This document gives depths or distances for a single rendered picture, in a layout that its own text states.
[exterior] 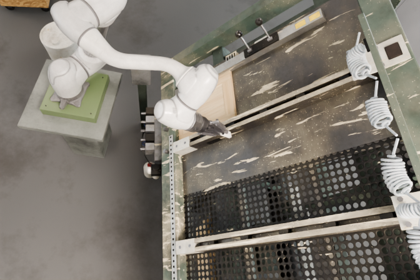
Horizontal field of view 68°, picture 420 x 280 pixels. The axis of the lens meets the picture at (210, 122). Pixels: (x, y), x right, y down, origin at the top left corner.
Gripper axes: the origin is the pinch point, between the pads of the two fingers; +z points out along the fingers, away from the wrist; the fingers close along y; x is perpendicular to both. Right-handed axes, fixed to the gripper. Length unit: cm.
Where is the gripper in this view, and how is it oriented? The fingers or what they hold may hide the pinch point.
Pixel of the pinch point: (225, 133)
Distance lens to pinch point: 149.1
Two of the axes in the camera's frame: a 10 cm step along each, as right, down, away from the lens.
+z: 6.5, 2.5, 7.2
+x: -1.5, -8.8, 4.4
